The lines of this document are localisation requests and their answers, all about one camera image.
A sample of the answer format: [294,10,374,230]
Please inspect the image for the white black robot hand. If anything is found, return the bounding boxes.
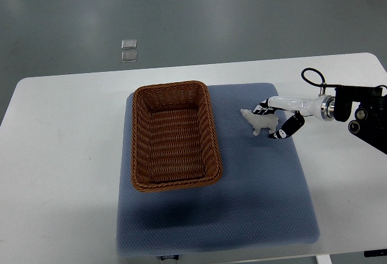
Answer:
[252,95,335,140]

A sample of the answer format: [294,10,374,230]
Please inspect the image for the white bear figurine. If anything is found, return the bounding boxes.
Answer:
[240,109,279,136]

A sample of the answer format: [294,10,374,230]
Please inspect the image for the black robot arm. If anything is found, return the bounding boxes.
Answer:
[301,68,386,153]

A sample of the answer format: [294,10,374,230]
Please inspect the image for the brown wicker basket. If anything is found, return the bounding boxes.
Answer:
[131,80,223,193]

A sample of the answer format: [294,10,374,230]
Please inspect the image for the blue quilted mat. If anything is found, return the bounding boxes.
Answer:
[116,83,320,257]

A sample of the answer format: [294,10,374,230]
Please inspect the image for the black table control panel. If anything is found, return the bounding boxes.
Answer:
[363,250,386,258]

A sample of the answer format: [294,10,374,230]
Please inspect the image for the lower floor plate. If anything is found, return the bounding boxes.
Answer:
[122,51,137,62]

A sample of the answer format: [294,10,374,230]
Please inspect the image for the floor plate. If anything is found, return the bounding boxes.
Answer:
[122,51,137,62]
[121,39,137,50]

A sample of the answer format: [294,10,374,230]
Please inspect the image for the upper floor plate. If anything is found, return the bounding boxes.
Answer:
[121,39,137,50]

